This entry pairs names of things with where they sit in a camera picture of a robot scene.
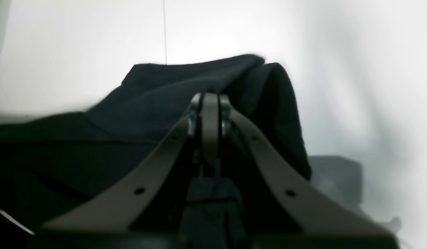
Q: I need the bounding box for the white right partition panel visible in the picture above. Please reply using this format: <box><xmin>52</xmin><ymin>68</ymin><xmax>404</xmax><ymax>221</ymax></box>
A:
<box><xmin>308</xmin><ymin>155</ymin><xmax>363</xmax><ymax>215</ymax></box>

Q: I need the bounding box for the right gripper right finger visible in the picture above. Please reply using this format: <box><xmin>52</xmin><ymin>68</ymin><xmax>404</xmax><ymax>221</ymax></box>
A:
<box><xmin>211</xmin><ymin>93</ymin><xmax>399</xmax><ymax>249</ymax></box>

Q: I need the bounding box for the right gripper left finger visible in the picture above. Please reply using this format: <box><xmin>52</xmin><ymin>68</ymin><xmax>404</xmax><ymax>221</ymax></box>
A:
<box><xmin>34</xmin><ymin>93</ymin><xmax>212</xmax><ymax>249</ymax></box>

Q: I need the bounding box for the black T-shirt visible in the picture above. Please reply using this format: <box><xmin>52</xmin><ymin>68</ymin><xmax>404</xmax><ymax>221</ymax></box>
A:
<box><xmin>0</xmin><ymin>55</ymin><xmax>311</xmax><ymax>249</ymax></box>

